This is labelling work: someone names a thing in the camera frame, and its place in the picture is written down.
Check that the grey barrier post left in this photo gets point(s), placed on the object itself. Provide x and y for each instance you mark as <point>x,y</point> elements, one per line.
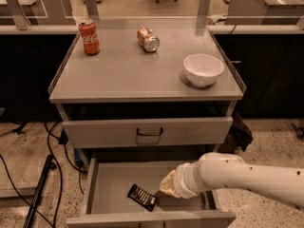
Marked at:
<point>20,20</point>

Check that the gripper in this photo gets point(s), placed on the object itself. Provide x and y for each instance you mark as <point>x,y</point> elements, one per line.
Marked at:
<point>180,180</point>

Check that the black bar on floor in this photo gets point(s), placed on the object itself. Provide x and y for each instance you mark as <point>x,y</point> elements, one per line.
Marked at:
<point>38,193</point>

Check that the grey barrier post right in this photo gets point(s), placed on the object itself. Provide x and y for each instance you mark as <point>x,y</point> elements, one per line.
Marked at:
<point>203,8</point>

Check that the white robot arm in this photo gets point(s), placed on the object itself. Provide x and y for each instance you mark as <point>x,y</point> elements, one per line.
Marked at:
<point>213,171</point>

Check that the grey barrier post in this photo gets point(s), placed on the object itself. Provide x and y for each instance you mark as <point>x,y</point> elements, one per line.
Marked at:
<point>92,10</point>
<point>203,8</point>
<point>20,20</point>

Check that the grey metal drawer cabinet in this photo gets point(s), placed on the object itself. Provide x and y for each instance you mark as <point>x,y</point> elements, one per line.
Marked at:
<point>125,82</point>

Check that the black drawer handle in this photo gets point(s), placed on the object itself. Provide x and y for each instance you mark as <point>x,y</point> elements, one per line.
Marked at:
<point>149,133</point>

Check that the grey background desk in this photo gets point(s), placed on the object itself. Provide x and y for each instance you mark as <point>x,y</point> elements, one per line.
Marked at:
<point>264,12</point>
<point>40,12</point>

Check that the grey background desk right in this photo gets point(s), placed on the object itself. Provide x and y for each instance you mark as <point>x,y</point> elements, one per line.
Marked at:
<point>264,12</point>

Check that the clear acrylic barrier panel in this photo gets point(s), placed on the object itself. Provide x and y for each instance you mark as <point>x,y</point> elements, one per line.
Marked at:
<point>138,8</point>

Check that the orange silver lying can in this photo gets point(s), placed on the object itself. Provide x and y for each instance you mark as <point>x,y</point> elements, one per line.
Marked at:
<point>147,39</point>

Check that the dark cloth behind cabinet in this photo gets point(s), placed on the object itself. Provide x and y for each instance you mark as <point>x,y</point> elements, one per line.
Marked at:
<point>239,136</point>

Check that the grey barrier post middle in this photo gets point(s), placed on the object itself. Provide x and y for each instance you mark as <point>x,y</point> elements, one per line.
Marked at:
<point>92,10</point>

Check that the white ceramic bowl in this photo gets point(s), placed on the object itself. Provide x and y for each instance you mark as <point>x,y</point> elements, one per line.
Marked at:
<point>202,70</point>

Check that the grey closed upper drawer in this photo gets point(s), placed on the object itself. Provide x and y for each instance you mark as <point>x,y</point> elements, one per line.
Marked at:
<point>122,133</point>

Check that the grey background desk left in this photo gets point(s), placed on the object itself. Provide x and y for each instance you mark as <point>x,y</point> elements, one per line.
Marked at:
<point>40,12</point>

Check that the grey open middle drawer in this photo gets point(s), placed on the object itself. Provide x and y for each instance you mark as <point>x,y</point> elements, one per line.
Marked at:
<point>106,204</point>

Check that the red coca-cola can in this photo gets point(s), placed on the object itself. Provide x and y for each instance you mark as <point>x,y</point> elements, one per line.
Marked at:
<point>89,35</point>

